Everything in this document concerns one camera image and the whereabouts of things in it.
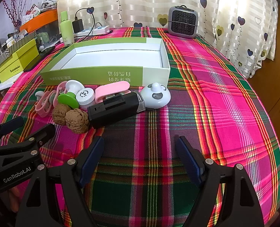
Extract dried purple flower branches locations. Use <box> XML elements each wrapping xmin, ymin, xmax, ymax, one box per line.
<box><xmin>3</xmin><ymin>0</ymin><xmax>34</xmax><ymax>36</ymax></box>

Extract green white cardboard box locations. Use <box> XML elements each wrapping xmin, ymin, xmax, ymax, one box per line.
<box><xmin>40</xmin><ymin>37</ymin><xmax>171</xmax><ymax>87</ymax></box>

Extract pink green plaid tablecloth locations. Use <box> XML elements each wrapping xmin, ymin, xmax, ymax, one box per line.
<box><xmin>0</xmin><ymin>26</ymin><xmax>280</xmax><ymax>227</ymax></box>

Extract large brown walnut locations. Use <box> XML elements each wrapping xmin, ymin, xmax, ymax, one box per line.
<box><xmin>65</xmin><ymin>109</ymin><xmax>90</xmax><ymax>134</ymax></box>

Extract pink oval clip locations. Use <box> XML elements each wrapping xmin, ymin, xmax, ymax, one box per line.
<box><xmin>56</xmin><ymin>81</ymin><xmax>68</xmax><ymax>96</ymax></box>

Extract light green bottle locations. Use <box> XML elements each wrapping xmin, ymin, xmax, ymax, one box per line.
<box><xmin>59</xmin><ymin>11</ymin><xmax>73</xmax><ymax>46</ymax></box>

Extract orange box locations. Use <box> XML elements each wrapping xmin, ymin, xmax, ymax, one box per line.
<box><xmin>19</xmin><ymin>9</ymin><xmax>58</xmax><ymax>32</ymax></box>

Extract pink looped clip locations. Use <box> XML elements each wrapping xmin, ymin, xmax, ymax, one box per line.
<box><xmin>35</xmin><ymin>90</ymin><xmax>58</xmax><ymax>118</ymax></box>

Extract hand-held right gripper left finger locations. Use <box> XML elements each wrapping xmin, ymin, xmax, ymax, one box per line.
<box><xmin>14</xmin><ymin>136</ymin><xmax>105</xmax><ymax>227</ymax></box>

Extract grey fan heater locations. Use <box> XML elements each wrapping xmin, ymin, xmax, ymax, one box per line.
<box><xmin>168</xmin><ymin>6</ymin><xmax>197</xmax><ymax>36</ymax></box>

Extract black charger adapter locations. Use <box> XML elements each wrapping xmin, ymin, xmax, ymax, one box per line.
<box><xmin>72</xmin><ymin>20</ymin><xmax>83</xmax><ymax>32</ymax></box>

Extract white panda massager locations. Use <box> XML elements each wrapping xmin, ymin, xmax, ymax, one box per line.
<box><xmin>140</xmin><ymin>82</ymin><xmax>172</xmax><ymax>110</ymax></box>

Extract black phone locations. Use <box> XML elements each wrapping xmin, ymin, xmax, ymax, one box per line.
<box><xmin>24</xmin><ymin>45</ymin><xmax>56</xmax><ymax>72</ymax></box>

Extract white cable bundle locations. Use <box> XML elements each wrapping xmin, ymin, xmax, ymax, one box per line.
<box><xmin>39</xmin><ymin>0</ymin><xmax>58</xmax><ymax>12</ymax></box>

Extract green white mushroom massager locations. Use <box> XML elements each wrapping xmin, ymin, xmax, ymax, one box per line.
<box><xmin>57</xmin><ymin>80</ymin><xmax>85</xmax><ymax>109</ymax></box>

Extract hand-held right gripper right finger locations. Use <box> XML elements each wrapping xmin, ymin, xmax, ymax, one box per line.
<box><xmin>176</xmin><ymin>136</ymin><xmax>264</xmax><ymax>227</ymax></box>

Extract white blue power strip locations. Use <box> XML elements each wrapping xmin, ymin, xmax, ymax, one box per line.
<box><xmin>72</xmin><ymin>25</ymin><xmax>110</xmax><ymax>38</ymax></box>

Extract black rectangular device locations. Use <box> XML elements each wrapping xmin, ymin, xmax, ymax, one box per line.
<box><xmin>87</xmin><ymin>92</ymin><xmax>146</xmax><ymax>128</ymax></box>

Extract striped gift box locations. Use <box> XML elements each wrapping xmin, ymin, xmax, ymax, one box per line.
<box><xmin>0</xmin><ymin>32</ymin><xmax>37</xmax><ymax>76</ymax></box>

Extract printed paper packets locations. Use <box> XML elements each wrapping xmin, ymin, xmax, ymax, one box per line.
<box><xmin>23</xmin><ymin>5</ymin><xmax>40</xmax><ymax>25</ymax></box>

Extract wooden furniture panel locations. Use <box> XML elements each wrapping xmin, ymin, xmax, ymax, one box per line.
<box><xmin>246</xmin><ymin>7</ymin><xmax>280</xmax><ymax>156</ymax></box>

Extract black charger cable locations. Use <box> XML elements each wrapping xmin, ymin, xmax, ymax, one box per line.
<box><xmin>74</xmin><ymin>8</ymin><xmax>113</xmax><ymax>39</ymax></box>

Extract small brown walnut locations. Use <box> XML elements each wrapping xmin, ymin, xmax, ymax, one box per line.
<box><xmin>52</xmin><ymin>103</ymin><xmax>72</xmax><ymax>125</ymax></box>

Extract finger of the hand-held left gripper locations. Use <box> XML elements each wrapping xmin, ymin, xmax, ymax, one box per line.
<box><xmin>0</xmin><ymin>117</ymin><xmax>24</xmax><ymax>145</ymax></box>
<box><xmin>0</xmin><ymin>124</ymin><xmax>56</xmax><ymax>158</ymax></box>

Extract cream heart print curtain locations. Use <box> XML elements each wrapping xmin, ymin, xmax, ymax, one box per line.
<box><xmin>56</xmin><ymin>0</ymin><xmax>279</xmax><ymax>78</ymax></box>

